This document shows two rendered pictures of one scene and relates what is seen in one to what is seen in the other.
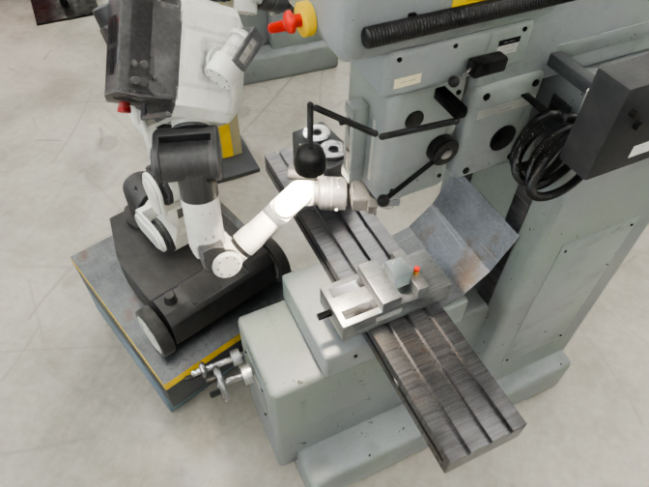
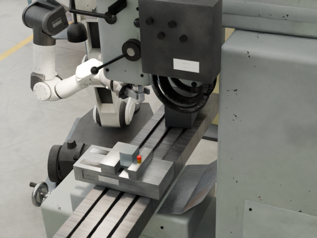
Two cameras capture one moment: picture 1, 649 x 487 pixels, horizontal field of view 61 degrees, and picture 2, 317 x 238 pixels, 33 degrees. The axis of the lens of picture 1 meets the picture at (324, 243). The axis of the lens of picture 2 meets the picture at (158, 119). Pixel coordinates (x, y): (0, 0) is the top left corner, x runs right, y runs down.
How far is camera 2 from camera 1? 1.54 m
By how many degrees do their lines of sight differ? 42
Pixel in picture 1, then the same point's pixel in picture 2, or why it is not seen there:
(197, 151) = (42, 12)
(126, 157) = not seen: hidden behind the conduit
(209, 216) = (39, 55)
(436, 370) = (95, 223)
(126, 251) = (87, 118)
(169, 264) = (97, 134)
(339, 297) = (93, 153)
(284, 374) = (58, 199)
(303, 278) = not seen: hidden behind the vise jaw
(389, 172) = (103, 53)
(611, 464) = not seen: outside the picture
